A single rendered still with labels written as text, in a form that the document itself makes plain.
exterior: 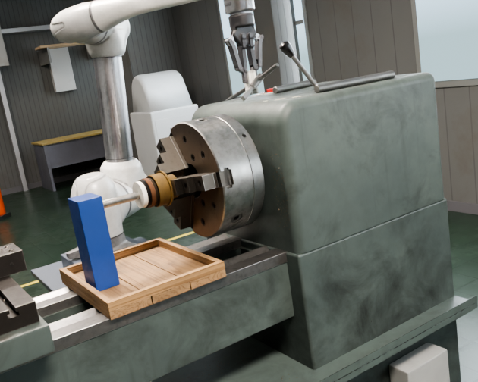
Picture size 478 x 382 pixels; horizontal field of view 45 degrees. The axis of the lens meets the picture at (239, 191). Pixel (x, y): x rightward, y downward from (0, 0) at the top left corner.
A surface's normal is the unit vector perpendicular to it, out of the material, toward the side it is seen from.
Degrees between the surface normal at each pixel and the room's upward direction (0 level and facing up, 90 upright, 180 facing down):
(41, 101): 90
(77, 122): 90
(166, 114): 90
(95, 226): 90
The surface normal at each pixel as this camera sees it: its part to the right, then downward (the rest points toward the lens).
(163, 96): 0.41, -0.22
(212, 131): 0.19, -0.74
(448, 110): -0.83, 0.24
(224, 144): 0.35, -0.51
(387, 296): 0.55, 0.09
